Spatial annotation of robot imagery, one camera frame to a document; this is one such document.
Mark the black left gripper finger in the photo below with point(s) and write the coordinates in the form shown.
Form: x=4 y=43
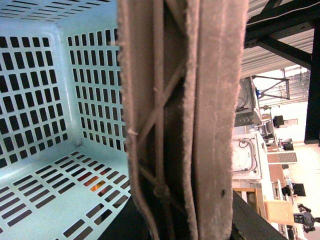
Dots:
x=248 y=224

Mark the red apple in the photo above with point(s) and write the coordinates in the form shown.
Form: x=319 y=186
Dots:
x=99 y=179

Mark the brown basket handle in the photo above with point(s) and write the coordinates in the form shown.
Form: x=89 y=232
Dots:
x=180 y=66

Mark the light blue plastic basket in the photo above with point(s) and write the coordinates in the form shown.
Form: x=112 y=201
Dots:
x=60 y=115

